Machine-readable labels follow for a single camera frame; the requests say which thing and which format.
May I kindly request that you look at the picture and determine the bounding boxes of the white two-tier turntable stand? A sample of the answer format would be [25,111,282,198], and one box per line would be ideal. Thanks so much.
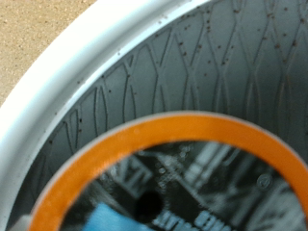
[0,0,308,231]

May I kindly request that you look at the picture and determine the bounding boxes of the orange-rimmed coffee pod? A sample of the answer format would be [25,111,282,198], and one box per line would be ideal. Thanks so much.
[27,110,308,231]

